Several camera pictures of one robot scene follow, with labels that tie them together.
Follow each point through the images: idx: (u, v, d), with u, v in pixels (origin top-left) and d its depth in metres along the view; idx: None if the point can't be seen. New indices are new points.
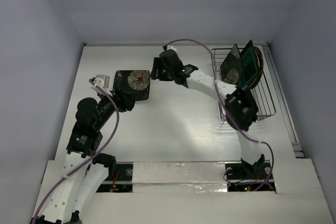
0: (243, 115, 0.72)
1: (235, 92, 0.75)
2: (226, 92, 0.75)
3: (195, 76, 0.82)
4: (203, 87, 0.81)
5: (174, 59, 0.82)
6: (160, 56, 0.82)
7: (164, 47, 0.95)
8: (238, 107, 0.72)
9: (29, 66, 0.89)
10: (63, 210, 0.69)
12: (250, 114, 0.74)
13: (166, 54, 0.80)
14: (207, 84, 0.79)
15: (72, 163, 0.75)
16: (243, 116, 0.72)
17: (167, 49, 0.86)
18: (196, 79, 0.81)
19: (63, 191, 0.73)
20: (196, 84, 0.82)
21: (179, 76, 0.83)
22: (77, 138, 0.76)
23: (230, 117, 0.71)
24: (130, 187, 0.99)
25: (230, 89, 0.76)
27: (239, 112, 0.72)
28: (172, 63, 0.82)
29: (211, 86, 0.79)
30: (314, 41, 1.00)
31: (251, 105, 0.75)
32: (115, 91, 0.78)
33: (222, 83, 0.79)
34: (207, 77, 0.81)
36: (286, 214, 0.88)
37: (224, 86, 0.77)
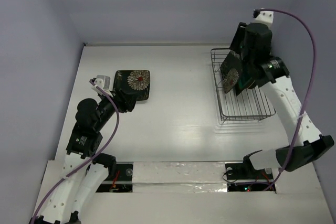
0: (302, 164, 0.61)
1: (315, 142, 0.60)
2: (306, 137, 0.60)
3: (280, 86, 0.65)
4: (282, 106, 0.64)
5: (265, 41, 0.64)
6: (249, 30, 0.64)
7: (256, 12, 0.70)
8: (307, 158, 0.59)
9: (29, 67, 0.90)
10: (61, 211, 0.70)
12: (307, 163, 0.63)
13: (258, 31, 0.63)
14: (290, 109, 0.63)
15: (72, 163, 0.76)
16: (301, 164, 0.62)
17: (260, 25, 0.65)
18: (279, 91, 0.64)
19: (62, 192, 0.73)
20: (275, 97, 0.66)
21: (260, 68, 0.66)
22: (77, 139, 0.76)
23: (287, 159, 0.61)
24: (130, 187, 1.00)
25: (312, 136, 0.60)
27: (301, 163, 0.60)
28: (260, 44, 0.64)
29: (295, 115, 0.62)
30: (315, 39, 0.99)
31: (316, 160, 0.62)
32: (115, 91, 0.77)
33: (308, 120, 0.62)
34: (293, 98, 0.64)
36: (287, 214, 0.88)
37: (308, 126, 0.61)
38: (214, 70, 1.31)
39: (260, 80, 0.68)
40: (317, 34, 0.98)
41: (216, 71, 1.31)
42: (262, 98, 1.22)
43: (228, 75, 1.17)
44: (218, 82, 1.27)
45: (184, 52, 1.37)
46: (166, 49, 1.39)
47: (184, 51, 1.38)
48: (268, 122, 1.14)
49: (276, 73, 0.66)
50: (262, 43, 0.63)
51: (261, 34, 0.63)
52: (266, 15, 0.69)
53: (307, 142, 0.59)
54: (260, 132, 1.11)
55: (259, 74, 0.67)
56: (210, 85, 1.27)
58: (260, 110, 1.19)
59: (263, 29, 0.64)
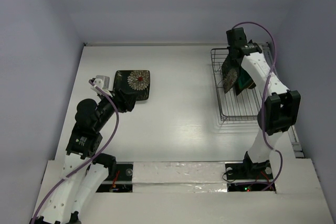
0: (277, 119, 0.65)
1: (283, 95, 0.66)
2: (274, 91, 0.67)
3: (253, 58, 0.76)
4: (255, 72, 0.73)
5: (239, 33, 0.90)
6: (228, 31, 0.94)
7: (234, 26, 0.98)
8: (277, 109, 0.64)
9: (29, 67, 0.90)
10: (61, 211, 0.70)
12: (284, 123, 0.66)
13: (233, 28, 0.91)
14: (260, 72, 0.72)
15: (72, 164, 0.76)
16: (277, 120, 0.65)
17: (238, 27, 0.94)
18: (252, 60, 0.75)
19: (62, 192, 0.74)
20: (250, 67, 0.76)
21: (239, 48, 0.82)
22: (77, 139, 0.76)
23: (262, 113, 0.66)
24: (130, 187, 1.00)
25: (281, 89, 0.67)
27: (274, 114, 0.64)
28: (237, 36, 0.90)
29: (264, 76, 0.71)
30: (315, 39, 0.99)
31: (290, 115, 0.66)
32: (115, 91, 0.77)
33: (276, 80, 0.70)
34: (264, 65, 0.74)
36: (286, 213, 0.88)
37: (276, 83, 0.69)
38: (214, 70, 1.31)
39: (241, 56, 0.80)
40: (316, 34, 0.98)
41: (216, 71, 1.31)
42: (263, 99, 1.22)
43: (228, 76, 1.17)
44: (218, 82, 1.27)
45: (184, 53, 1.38)
46: (166, 50, 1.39)
47: (184, 51, 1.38)
48: None
49: (253, 51, 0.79)
50: (236, 34, 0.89)
51: (234, 30, 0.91)
52: None
53: (275, 93, 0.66)
54: None
55: (239, 53, 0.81)
56: (210, 85, 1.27)
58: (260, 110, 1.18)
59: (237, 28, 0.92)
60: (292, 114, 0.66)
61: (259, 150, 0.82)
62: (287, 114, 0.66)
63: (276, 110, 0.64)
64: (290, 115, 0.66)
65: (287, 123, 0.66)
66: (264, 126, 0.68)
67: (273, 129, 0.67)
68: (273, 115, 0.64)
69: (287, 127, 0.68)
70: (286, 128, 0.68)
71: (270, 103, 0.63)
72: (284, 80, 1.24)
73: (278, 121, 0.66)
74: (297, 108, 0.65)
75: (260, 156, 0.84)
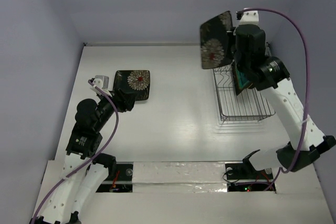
0: None
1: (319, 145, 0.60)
2: (311, 141, 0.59)
3: (283, 92, 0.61)
4: (286, 112, 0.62)
5: (259, 42, 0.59)
6: (241, 35, 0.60)
7: (237, 14, 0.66)
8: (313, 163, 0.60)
9: (30, 67, 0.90)
10: (61, 211, 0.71)
12: None
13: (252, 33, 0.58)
14: (293, 114, 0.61)
15: (72, 164, 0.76)
16: None
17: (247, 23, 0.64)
18: (282, 96, 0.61)
19: (62, 192, 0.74)
20: (277, 102, 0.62)
21: (259, 72, 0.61)
22: (77, 139, 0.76)
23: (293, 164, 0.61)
24: (130, 187, 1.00)
25: (317, 138, 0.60)
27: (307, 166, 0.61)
28: (254, 48, 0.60)
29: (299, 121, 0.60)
30: (315, 39, 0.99)
31: None
32: (115, 91, 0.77)
33: (311, 123, 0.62)
34: (296, 102, 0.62)
36: (287, 214, 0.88)
37: (312, 129, 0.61)
38: (214, 70, 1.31)
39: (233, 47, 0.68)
40: (316, 34, 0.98)
41: (216, 71, 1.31)
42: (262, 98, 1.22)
43: None
44: (218, 82, 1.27)
45: (184, 53, 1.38)
46: (166, 50, 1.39)
47: (184, 51, 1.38)
48: (268, 121, 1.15)
49: (277, 76, 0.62)
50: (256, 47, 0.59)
51: (254, 36, 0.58)
52: (250, 16, 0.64)
53: (313, 147, 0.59)
54: (260, 132, 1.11)
55: (261, 78, 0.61)
56: (210, 85, 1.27)
58: (260, 109, 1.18)
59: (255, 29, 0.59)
60: None
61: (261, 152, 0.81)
62: None
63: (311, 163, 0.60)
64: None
65: None
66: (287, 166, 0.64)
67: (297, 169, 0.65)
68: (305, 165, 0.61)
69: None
70: None
71: (309, 161, 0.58)
72: None
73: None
74: None
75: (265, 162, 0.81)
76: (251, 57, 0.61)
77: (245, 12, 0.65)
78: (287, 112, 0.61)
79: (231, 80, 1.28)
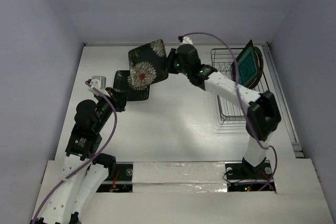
0: (265, 124, 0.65)
1: (259, 99, 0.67)
2: (249, 99, 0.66)
3: (213, 79, 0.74)
4: (223, 91, 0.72)
5: (193, 55, 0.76)
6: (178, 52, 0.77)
7: (179, 38, 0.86)
8: (262, 115, 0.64)
9: (29, 67, 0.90)
10: (61, 212, 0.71)
12: (272, 124, 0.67)
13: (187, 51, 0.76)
14: (227, 88, 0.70)
15: (71, 166, 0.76)
16: (265, 125, 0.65)
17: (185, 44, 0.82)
18: (214, 81, 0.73)
19: (62, 193, 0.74)
20: (214, 87, 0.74)
21: (196, 76, 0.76)
22: (76, 140, 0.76)
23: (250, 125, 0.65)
24: (130, 187, 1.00)
25: (254, 96, 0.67)
27: (261, 120, 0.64)
28: (191, 61, 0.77)
29: (232, 91, 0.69)
30: (315, 39, 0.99)
31: (274, 114, 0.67)
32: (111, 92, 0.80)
33: (244, 88, 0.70)
34: (227, 81, 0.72)
36: (287, 214, 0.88)
37: (247, 91, 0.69)
38: None
39: (156, 68, 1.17)
40: (316, 34, 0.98)
41: None
42: None
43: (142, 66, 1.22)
44: None
45: None
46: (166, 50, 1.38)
47: None
48: None
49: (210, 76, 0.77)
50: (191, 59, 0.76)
51: (189, 52, 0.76)
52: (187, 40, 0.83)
53: (252, 101, 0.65)
54: None
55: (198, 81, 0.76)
56: None
58: None
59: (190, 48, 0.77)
60: (274, 112, 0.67)
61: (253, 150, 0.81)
62: (271, 115, 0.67)
63: (261, 116, 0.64)
64: (271, 114, 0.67)
65: (274, 121, 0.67)
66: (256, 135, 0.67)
67: (265, 134, 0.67)
68: (261, 124, 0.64)
69: (275, 126, 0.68)
70: (275, 127, 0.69)
71: (254, 113, 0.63)
72: (284, 79, 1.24)
73: (266, 127, 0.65)
74: (275, 104, 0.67)
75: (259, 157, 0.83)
76: (190, 68, 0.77)
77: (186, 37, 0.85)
78: (225, 94, 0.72)
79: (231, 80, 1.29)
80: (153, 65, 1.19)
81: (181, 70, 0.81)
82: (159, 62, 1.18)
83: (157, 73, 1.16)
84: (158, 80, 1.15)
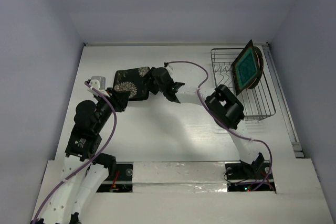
0: (226, 112, 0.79)
1: (216, 93, 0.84)
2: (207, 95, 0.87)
3: (181, 89, 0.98)
4: (188, 97, 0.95)
5: (166, 76, 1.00)
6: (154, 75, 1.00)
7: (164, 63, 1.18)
8: (219, 105, 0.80)
9: (30, 67, 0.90)
10: (61, 214, 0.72)
12: (234, 111, 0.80)
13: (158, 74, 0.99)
14: (190, 93, 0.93)
15: (71, 167, 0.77)
16: (227, 114, 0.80)
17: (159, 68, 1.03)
18: (181, 91, 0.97)
19: (62, 194, 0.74)
20: (184, 96, 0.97)
21: (170, 93, 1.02)
22: (76, 141, 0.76)
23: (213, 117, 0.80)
24: (130, 187, 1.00)
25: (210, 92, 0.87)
27: (219, 109, 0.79)
28: (164, 81, 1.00)
29: (193, 93, 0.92)
30: (314, 39, 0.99)
31: (232, 103, 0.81)
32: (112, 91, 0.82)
33: (205, 88, 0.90)
34: (190, 87, 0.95)
36: (287, 214, 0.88)
37: (205, 90, 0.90)
38: (214, 70, 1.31)
39: (138, 87, 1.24)
40: (316, 34, 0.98)
41: (216, 71, 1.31)
42: (262, 98, 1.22)
43: (124, 84, 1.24)
44: (218, 82, 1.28)
45: (184, 53, 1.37)
46: (166, 49, 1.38)
47: (184, 51, 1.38)
48: (268, 121, 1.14)
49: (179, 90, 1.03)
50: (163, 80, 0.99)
51: (160, 75, 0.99)
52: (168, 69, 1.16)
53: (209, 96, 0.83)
54: (259, 132, 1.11)
55: (171, 96, 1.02)
56: (210, 85, 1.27)
58: (260, 110, 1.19)
59: (161, 71, 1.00)
60: (232, 100, 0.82)
61: (240, 146, 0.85)
62: (231, 104, 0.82)
63: (218, 106, 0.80)
64: (232, 104, 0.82)
65: (235, 108, 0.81)
66: (224, 125, 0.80)
67: (232, 122, 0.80)
68: (221, 113, 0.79)
69: (240, 113, 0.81)
70: (241, 114, 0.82)
71: (210, 105, 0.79)
72: (285, 79, 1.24)
73: (227, 114, 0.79)
74: (231, 94, 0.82)
75: (251, 149, 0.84)
76: (164, 86, 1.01)
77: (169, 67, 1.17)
78: (191, 100, 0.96)
79: (231, 80, 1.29)
80: (136, 85, 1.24)
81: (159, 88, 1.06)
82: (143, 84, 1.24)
83: (137, 92, 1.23)
84: (137, 98, 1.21)
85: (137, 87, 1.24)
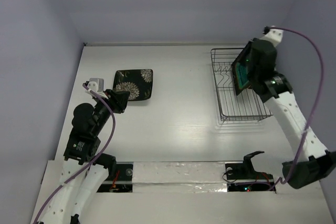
0: (310, 180, 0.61)
1: (320, 157, 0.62)
2: (311, 152, 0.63)
3: (284, 102, 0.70)
4: (283, 118, 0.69)
5: (269, 59, 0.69)
6: (254, 48, 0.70)
7: (265, 28, 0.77)
8: (314, 173, 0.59)
9: (30, 66, 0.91)
10: (61, 217, 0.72)
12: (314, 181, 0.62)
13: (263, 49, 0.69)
14: (292, 120, 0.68)
15: (70, 170, 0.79)
16: (308, 180, 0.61)
17: (259, 40, 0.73)
18: (283, 105, 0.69)
19: (61, 198, 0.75)
20: (277, 110, 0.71)
21: (263, 84, 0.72)
22: (75, 145, 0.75)
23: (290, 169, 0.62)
24: (130, 187, 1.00)
25: (316, 151, 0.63)
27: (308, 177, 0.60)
28: (264, 62, 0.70)
29: (300, 129, 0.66)
30: (314, 39, 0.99)
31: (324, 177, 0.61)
32: (109, 92, 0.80)
33: (313, 135, 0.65)
34: (296, 112, 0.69)
36: (286, 214, 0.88)
37: (313, 141, 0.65)
38: (214, 70, 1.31)
39: (140, 89, 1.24)
40: (316, 34, 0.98)
41: (216, 71, 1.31)
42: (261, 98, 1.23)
43: (126, 85, 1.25)
44: (219, 82, 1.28)
45: (184, 52, 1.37)
46: (166, 49, 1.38)
47: (184, 51, 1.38)
48: (268, 121, 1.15)
49: (279, 89, 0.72)
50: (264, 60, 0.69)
51: (265, 52, 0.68)
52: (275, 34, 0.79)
53: (312, 157, 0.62)
54: (259, 132, 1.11)
55: (263, 89, 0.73)
56: (210, 85, 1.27)
58: (260, 110, 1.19)
59: (269, 48, 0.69)
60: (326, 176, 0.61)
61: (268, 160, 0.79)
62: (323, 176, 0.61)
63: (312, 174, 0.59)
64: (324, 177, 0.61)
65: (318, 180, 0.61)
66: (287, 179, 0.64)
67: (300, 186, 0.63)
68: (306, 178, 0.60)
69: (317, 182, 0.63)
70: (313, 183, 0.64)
71: (306, 168, 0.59)
72: None
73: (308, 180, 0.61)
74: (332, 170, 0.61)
75: None
76: (261, 70, 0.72)
77: (272, 31, 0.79)
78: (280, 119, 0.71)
79: (231, 81, 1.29)
80: (137, 86, 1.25)
81: (253, 74, 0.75)
82: (144, 85, 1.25)
83: (139, 93, 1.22)
84: (138, 100, 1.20)
85: (138, 89, 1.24)
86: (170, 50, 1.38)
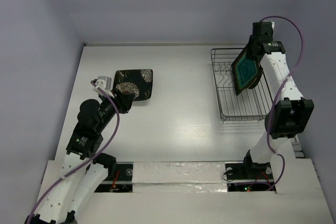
0: (284, 124, 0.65)
1: (295, 102, 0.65)
2: (287, 95, 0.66)
3: (274, 57, 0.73)
4: (272, 72, 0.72)
5: (266, 28, 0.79)
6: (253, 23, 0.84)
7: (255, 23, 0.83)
8: (287, 115, 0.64)
9: (30, 66, 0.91)
10: (58, 211, 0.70)
12: (291, 129, 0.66)
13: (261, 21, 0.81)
14: (277, 73, 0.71)
15: (71, 164, 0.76)
16: (283, 125, 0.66)
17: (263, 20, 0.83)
18: (272, 60, 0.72)
19: (60, 191, 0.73)
20: (268, 66, 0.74)
21: (260, 45, 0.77)
22: (78, 139, 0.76)
23: (270, 114, 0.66)
24: (130, 187, 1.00)
25: (294, 96, 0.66)
27: (282, 118, 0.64)
28: (262, 31, 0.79)
29: (281, 79, 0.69)
30: (314, 39, 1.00)
31: (298, 124, 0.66)
32: (116, 92, 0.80)
33: (293, 84, 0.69)
34: (284, 67, 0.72)
36: (286, 213, 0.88)
37: (292, 88, 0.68)
38: (214, 70, 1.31)
39: (140, 89, 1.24)
40: (316, 35, 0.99)
41: (216, 71, 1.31)
42: (262, 98, 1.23)
43: (126, 85, 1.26)
44: (219, 82, 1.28)
45: (184, 52, 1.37)
46: (166, 49, 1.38)
47: (184, 51, 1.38)
48: None
49: (274, 50, 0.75)
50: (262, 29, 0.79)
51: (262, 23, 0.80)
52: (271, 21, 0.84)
53: (287, 98, 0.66)
54: (260, 132, 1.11)
55: (260, 49, 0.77)
56: (210, 85, 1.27)
58: (260, 109, 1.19)
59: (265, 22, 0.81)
60: (301, 122, 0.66)
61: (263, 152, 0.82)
62: (295, 121, 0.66)
63: (285, 115, 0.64)
64: (296, 123, 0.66)
65: (294, 129, 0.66)
66: (269, 128, 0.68)
67: (277, 134, 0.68)
68: (280, 119, 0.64)
69: (293, 134, 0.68)
70: (292, 135, 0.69)
71: (280, 107, 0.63)
72: None
73: (285, 125, 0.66)
74: (307, 117, 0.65)
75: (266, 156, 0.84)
76: (259, 38, 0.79)
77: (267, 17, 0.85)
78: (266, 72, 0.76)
79: (231, 80, 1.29)
80: (137, 86, 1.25)
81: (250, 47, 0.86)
82: (144, 85, 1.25)
83: (140, 93, 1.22)
84: (138, 99, 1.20)
85: (138, 89, 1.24)
86: (170, 50, 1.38)
